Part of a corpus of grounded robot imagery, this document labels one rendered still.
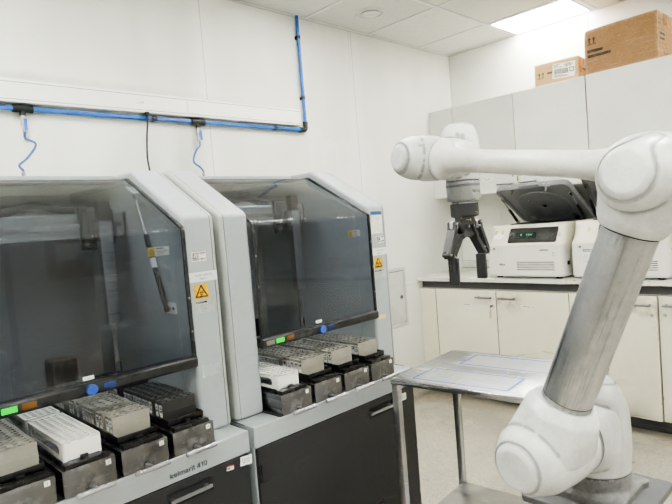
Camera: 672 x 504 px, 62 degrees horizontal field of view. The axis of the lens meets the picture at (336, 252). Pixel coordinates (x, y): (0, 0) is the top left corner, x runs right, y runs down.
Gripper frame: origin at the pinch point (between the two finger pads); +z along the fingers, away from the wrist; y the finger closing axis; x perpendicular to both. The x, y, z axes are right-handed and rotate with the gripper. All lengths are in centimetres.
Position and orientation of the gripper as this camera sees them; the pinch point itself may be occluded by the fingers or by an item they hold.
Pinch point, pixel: (468, 277)
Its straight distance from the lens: 157.3
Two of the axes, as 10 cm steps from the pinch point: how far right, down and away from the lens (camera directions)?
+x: -7.0, 0.2, 7.2
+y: 7.1, -0.9, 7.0
